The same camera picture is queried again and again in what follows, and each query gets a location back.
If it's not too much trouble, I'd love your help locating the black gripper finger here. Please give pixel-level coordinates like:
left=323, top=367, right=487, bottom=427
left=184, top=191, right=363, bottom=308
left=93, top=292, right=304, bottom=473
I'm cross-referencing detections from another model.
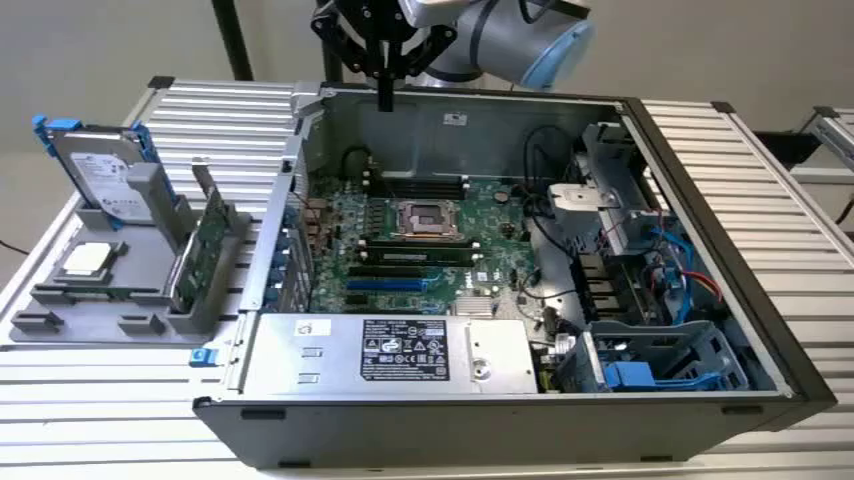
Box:
left=309, top=9, right=387, bottom=112
left=384, top=24, right=461, bottom=112

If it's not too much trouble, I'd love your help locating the green graphics card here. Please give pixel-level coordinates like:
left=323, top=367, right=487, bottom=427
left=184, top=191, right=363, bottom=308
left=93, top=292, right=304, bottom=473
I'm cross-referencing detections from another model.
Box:
left=161, top=156, right=236, bottom=314

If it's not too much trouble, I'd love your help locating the black metal pole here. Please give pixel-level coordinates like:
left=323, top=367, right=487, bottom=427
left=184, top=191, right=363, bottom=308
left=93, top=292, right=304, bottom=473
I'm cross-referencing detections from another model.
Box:
left=212, top=0, right=256, bottom=82
left=320, top=29, right=345, bottom=84

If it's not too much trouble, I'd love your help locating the black round speaker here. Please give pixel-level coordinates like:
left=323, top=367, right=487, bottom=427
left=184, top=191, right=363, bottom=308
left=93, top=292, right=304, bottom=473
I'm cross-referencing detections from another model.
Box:
left=341, top=145, right=372, bottom=174

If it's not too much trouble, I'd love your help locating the CPU socket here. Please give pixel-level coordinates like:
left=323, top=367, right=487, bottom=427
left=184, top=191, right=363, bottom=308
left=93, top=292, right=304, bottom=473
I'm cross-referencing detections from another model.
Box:
left=396, top=199, right=459, bottom=236

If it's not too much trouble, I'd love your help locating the grey metal drive bay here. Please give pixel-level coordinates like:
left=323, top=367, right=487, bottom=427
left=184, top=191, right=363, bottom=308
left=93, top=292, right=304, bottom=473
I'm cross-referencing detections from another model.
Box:
left=571, top=121, right=676, bottom=257

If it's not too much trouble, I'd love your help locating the green motherboard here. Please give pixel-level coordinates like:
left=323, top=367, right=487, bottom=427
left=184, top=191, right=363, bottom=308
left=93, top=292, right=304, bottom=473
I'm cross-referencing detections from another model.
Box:
left=292, top=169, right=541, bottom=319

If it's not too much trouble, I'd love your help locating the RAM stick with white label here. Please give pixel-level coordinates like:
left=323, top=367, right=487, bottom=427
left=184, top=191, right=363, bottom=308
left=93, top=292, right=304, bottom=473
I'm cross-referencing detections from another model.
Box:
left=363, top=247, right=481, bottom=265

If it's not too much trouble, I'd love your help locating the hard disk in blue carrier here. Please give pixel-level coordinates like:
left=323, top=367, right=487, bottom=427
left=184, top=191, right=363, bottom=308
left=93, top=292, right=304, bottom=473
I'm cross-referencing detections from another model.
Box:
left=30, top=114, right=176, bottom=221

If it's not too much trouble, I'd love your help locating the long black expansion slot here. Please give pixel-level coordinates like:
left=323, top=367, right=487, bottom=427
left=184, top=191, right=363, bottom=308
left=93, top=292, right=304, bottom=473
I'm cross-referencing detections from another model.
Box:
left=349, top=266, right=425, bottom=280

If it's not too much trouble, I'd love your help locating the blue expansion slot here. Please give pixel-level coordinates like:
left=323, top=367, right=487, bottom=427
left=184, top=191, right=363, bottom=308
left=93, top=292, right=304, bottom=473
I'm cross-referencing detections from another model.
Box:
left=345, top=285, right=428, bottom=297

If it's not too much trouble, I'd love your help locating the grey plastic parts rack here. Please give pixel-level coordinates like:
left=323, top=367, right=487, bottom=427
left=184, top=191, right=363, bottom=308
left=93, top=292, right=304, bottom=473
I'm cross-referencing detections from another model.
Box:
left=9, top=162, right=268, bottom=347

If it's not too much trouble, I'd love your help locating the silver chipset heatsink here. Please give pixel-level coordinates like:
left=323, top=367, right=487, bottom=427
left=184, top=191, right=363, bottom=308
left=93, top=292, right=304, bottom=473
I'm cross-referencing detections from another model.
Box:
left=456, top=295, right=501, bottom=316

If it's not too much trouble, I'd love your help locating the silver CPU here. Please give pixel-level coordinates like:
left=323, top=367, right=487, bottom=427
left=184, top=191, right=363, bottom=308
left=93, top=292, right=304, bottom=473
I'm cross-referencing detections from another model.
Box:
left=56, top=242, right=129, bottom=279

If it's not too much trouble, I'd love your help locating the metal slat side table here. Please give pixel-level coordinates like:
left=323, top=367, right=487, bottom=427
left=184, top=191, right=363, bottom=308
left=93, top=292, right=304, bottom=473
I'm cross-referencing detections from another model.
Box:
left=790, top=105, right=854, bottom=186

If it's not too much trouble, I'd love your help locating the silver power supply unit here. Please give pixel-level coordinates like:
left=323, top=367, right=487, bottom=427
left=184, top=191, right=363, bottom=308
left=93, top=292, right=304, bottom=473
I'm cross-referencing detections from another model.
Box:
left=237, top=313, right=540, bottom=397

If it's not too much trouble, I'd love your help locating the blue drive carrier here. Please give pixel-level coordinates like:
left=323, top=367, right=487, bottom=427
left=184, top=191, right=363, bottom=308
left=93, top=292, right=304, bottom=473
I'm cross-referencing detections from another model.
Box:
left=603, top=362, right=656, bottom=392

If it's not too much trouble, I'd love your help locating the open black PC case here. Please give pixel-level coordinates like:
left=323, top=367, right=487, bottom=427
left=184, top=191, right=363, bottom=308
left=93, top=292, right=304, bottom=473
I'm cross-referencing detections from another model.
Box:
left=192, top=81, right=839, bottom=471

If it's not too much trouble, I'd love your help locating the black cable loop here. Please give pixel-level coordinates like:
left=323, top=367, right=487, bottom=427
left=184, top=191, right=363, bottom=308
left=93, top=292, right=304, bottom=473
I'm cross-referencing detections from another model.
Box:
left=521, top=124, right=575, bottom=201

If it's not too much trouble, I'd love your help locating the silver metal hinged bracket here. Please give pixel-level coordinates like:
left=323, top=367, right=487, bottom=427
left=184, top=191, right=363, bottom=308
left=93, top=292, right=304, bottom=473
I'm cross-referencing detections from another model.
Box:
left=545, top=182, right=619, bottom=221

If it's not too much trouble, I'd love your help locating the black plastic bracket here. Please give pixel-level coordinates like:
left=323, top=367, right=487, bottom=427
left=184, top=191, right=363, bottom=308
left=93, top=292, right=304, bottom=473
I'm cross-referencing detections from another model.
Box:
left=573, top=252, right=635, bottom=321

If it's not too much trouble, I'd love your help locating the blue data cable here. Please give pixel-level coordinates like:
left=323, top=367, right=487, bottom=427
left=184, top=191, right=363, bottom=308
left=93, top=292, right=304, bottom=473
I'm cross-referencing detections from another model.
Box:
left=649, top=227, right=696, bottom=326

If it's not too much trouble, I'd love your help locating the red data cable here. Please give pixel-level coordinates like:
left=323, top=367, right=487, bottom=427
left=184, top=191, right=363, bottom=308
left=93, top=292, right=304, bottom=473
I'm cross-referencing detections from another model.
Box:
left=679, top=269, right=726, bottom=301

